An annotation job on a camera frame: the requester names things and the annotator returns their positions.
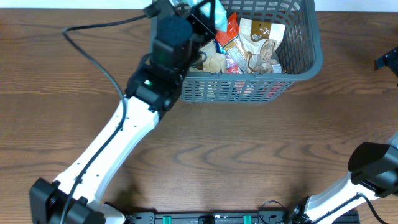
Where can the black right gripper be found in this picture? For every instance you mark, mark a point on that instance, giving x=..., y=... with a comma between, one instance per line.
x=387, y=60

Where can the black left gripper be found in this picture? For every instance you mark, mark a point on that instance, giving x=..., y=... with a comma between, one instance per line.
x=206, y=25

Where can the teal snack wrapper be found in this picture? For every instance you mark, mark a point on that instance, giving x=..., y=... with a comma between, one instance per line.
x=212, y=10

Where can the orange cracker package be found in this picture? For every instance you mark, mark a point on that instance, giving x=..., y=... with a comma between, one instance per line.
x=231, y=42

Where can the colourful tissue pack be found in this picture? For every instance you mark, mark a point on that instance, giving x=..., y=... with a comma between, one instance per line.
x=231, y=67

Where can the grey plastic basket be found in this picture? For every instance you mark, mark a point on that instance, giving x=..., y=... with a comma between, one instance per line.
x=300, y=54

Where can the cream brown snack bag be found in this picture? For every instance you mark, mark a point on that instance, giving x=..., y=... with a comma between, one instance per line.
x=209, y=49

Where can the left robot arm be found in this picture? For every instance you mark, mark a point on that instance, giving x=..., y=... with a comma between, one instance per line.
x=75, y=195

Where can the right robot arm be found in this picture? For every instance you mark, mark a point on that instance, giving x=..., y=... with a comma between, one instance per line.
x=372, y=174

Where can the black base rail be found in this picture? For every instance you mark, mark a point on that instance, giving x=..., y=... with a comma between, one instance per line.
x=265, y=216

